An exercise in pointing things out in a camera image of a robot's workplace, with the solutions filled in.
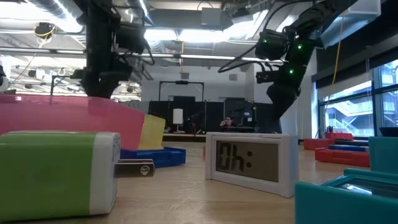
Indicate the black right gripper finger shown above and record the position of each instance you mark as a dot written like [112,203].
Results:
[273,99]
[287,101]

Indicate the red charger block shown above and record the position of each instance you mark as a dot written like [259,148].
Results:
[317,144]

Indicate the white digital clock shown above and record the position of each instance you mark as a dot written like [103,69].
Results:
[245,160]

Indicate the green charger block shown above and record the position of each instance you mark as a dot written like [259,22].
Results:
[46,174]

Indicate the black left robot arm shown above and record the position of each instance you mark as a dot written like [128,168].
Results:
[99,31]

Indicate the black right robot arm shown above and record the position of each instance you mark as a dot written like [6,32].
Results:
[314,15]

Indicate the dark monitor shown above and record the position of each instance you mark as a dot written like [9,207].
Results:
[237,109]

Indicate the person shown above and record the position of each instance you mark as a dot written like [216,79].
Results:
[229,120]

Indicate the red translucent bin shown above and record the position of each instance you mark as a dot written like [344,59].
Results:
[62,115]

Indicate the ceiling tube light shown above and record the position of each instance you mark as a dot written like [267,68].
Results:
[46,51]
[217,57]

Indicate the large dark-framed window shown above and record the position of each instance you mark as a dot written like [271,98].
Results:
[348,118]

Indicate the black partition curtain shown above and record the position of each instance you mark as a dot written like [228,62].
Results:
[211,115]

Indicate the yellow translucent bin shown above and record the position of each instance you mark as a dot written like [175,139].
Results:
[154,132]

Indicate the white cylinder lamp shade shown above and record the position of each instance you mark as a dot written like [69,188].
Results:
[178,116]

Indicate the background wooden table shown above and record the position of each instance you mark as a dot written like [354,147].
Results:
[183,135]

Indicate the grey ceiling box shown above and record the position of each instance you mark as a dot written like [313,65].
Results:
[214,17]

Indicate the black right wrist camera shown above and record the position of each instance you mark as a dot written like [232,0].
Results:
[273,46]

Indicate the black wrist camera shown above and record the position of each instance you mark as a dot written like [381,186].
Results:
[273,46]
[130,37]

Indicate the square wall vent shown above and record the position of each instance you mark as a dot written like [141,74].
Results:
[185,76]
[233,77]

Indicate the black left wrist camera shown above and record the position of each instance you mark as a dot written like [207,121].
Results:
[130,37]

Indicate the black camera stand frame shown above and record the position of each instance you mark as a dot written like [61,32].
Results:
[182,82]

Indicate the black aluminium table frame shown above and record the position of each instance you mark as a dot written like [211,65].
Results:
[183,140]

